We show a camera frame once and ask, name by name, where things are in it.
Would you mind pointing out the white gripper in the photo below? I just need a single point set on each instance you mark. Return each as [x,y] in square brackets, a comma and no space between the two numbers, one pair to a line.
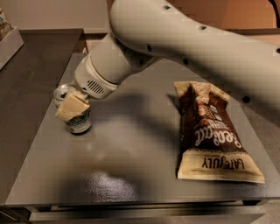
[89,79]

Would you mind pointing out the white box with items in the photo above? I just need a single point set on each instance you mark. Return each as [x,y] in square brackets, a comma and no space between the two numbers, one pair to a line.
[10,39]

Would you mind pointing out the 7up soda can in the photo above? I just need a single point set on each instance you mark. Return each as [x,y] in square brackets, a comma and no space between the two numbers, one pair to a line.
[78,124]

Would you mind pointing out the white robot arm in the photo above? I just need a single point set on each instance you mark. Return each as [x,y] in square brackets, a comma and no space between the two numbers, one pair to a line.
[142,31]

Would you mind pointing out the brown Late July snack bag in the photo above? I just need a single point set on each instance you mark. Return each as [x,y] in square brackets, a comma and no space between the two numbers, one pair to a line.
[212,150]

